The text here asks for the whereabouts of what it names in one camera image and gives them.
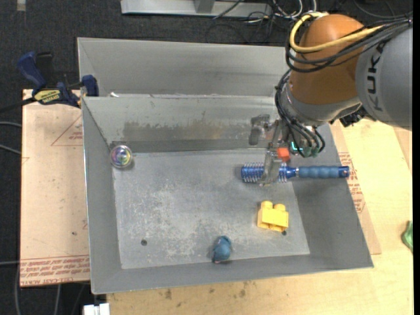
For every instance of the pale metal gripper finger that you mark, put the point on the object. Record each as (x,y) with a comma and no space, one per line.
(276,171)
(267,172)

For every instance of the green soft object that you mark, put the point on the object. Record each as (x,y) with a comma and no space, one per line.
(408,236)

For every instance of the small orange block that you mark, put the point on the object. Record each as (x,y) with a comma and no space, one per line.
(283,154)

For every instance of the yellow toy brick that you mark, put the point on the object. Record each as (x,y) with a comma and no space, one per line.
(272,217)

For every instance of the brown cardboard board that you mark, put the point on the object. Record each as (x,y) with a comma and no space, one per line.
(52,192)

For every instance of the blue round hair brush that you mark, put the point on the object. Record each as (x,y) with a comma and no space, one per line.
(315,172)

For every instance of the grey metal bin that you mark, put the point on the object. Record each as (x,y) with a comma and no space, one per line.
(197,208)

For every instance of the blue toy animal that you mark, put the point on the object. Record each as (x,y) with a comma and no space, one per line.
(222,249)

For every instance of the clear iridescent ball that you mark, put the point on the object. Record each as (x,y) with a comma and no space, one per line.
(121,156)

